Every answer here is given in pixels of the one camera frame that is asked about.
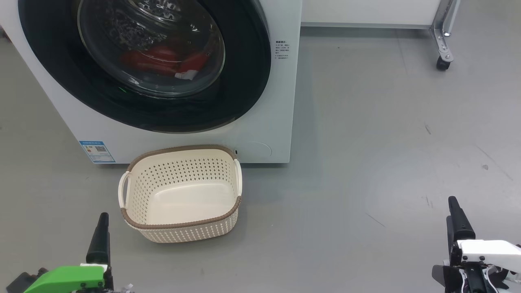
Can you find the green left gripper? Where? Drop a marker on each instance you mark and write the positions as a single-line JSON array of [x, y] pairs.
[[69, 278]]

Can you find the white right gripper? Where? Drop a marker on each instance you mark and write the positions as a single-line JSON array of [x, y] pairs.
[[488, 250]]

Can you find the red garment white side stripes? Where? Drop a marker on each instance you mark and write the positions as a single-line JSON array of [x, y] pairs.
[[150, 61]]

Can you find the black washing machine door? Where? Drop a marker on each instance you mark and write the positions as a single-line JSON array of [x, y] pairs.
[[244, 81]]

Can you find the cream perforated laundry basket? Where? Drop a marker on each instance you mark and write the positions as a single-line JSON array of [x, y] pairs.
[[183, 199]]

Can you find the white front-load washing machine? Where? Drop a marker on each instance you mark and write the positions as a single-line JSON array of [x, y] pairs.
[[260, 122]]

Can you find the blue energy label sticker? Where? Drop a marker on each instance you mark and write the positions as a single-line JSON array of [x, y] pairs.
[[97, 151]]

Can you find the grey metal stand leg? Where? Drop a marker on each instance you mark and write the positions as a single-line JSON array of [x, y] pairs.
[[443, 36]]

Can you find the white partition panel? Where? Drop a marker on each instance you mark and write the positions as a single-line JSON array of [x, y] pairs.
[[366, 10]]

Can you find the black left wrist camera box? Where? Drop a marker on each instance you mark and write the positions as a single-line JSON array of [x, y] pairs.
[[22, 281]]

